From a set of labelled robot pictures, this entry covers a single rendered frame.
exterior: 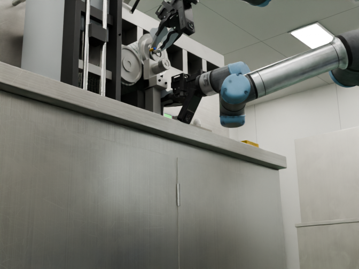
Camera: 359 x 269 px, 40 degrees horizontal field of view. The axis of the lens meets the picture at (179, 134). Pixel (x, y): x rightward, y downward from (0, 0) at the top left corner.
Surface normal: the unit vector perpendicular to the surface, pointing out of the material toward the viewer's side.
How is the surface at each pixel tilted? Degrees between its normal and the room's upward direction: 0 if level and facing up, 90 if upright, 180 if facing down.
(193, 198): 90
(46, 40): 90
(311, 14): 180
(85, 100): 90
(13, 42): 90
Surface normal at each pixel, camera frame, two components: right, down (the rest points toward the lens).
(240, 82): -0.04, -0.28
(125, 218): 0.76, -0.19
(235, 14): 0.02, 0.96
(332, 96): -0.65, -0.20
